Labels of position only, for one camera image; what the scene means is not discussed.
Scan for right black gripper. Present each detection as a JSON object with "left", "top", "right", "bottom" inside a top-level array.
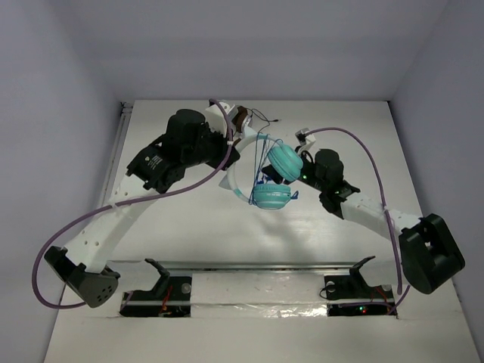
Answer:
[{"left": 262, "top": 146, "right": 327, "bottom": 193}]

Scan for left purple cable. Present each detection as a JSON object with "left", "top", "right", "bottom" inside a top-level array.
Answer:
[{"left": 34, "top": 98, "right": 234, "bottom": 315}]

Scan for purple cable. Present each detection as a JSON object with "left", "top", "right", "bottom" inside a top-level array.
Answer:
[
  {"left": 308, "top": 127, "right": 411, "bottom": 315},
  {"left": 34, "top": 98, "right": 234, "bottom": 315}
]

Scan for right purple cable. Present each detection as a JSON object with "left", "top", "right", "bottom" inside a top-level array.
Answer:
[{"left": 308, "top": 127, "right": 411, "bottom": 315}]

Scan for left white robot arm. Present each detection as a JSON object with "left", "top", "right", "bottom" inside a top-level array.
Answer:
[{"left": 40, "top": 102, "right": 247, "bottom": 308}]

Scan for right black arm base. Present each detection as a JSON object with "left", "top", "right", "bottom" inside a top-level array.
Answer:
[{"left": 319, "top": 256, "right": 396, "bottom": 317}]

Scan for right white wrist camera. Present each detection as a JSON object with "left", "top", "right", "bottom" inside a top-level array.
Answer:
[{"left": 295, "top": 128, "right": 316, "bottom": 156}]

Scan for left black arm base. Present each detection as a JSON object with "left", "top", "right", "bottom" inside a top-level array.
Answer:
[{"left": 119, "top": 259, "right": 192, "bottom": 318}]

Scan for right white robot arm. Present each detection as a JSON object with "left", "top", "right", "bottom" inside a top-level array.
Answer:
[{"left": 262, "top": 149, "right": 465, "bottom": 294}]

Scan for brown headphones with cable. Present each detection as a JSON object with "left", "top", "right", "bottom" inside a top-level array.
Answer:
[{"left": 231, "top": 106, "right": 281, "bottom": 138}]

